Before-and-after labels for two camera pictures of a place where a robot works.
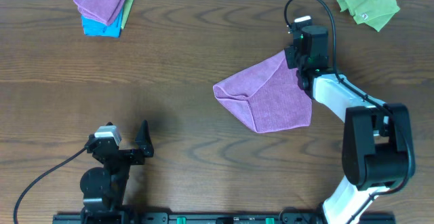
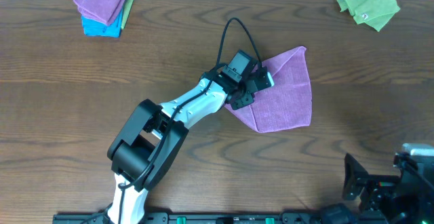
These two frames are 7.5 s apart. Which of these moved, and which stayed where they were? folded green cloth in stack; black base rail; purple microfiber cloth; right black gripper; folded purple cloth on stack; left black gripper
Moved: right black gripper; left black gripper
Stayed: purple microfiber cloth; black base rail; folded purple cloth on stack; folded green cloth in stack
